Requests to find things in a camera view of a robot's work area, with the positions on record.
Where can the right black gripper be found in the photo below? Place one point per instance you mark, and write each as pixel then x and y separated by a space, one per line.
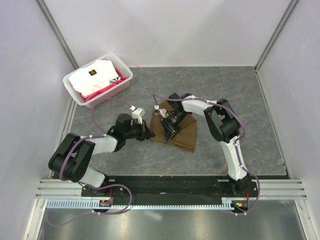
pixel 169 129

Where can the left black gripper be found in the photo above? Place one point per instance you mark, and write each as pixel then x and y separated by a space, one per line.
pixel 145 133

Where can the brown cloth napkin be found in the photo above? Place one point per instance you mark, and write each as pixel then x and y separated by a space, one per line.
pixel 186 138

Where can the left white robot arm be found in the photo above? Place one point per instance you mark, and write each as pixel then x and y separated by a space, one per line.
pixel 72 157

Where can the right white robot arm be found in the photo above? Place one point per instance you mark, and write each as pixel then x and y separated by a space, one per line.
pixel 222 123

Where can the white plastic basket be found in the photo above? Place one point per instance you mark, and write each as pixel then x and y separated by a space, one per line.
pixel 117 63

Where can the pink cloth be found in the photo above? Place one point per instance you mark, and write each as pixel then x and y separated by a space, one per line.
pixel 114 82

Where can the white folded cloth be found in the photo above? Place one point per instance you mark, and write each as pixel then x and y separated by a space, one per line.
pixel 92 78

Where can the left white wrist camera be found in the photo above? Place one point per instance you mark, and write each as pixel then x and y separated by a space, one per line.
pixel 137 114

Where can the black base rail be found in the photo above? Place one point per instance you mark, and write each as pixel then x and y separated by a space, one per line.
pixel 146 188

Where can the grey slotted cable duct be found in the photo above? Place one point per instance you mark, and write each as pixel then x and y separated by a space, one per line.
pixel 103 204

